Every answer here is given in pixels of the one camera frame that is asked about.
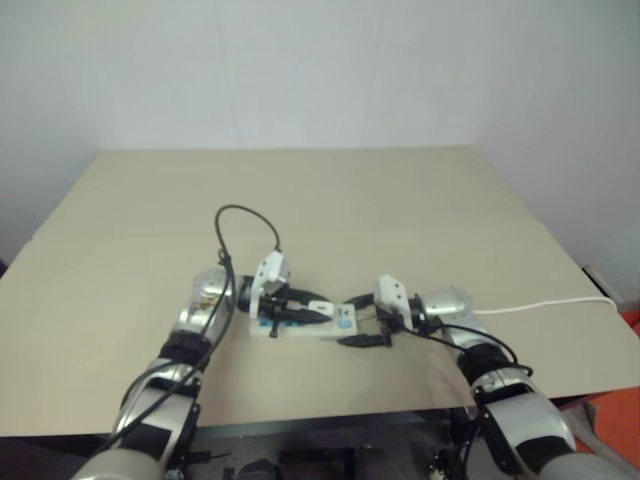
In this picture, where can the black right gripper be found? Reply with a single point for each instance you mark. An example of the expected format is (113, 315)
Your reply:
(387, 322)

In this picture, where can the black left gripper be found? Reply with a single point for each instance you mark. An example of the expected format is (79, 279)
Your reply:
(272, 304)

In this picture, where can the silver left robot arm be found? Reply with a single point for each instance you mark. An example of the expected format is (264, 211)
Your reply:
(200, 302)

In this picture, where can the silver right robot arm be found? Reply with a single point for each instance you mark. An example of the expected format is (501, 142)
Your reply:
(520, 415)

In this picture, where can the white power strip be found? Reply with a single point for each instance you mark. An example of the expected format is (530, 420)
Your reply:
(310, 330)

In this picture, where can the dark rounded shape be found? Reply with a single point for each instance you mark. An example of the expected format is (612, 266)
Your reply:
(257, 471)

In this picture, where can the orange object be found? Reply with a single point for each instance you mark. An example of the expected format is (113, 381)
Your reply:
(631, 325)

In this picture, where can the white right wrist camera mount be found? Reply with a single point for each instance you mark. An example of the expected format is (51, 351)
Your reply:
(392, 295)

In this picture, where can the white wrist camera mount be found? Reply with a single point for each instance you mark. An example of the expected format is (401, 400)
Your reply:
(272, 267)
(392, 295)

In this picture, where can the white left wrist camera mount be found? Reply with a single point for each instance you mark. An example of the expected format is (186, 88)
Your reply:
(272, 267)

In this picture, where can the black table frame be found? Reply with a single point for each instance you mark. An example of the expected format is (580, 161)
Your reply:
(325, 425)

